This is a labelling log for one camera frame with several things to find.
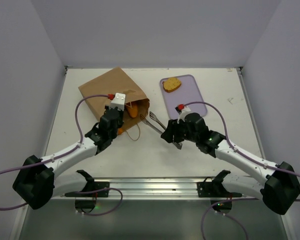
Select steel kitchen tongs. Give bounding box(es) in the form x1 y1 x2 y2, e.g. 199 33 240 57
139 111 183 150

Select long orange bread loaf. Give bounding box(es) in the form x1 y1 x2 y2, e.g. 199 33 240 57
126 103 138 119

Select brown paper bag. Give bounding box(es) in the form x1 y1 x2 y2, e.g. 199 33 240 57
78 67 150 132

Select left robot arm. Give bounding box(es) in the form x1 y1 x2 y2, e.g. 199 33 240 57
12 106 124 210

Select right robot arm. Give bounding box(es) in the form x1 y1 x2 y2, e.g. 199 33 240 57
161 112 300 215

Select lilac plastic tray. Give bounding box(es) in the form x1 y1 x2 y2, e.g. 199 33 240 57
159 74 203 119

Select toast slice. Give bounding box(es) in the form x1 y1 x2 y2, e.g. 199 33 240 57
162 77 182 93

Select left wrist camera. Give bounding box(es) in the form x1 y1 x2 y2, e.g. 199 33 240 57
109 93 126 111

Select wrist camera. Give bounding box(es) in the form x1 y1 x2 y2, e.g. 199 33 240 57
109 93 126 111
175 104 192 124

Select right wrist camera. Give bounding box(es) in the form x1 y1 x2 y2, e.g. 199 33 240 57
175 104 192 124

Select aluminium mounting rail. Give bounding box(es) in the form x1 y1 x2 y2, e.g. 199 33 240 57
49 177 266 201

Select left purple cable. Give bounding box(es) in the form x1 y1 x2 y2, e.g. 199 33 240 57
0 93 123 216

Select purple cable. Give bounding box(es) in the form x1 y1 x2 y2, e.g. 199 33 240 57
0 93 123 216
178 101 300 240

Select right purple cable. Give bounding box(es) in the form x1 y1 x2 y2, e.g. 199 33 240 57
178 101 300 240

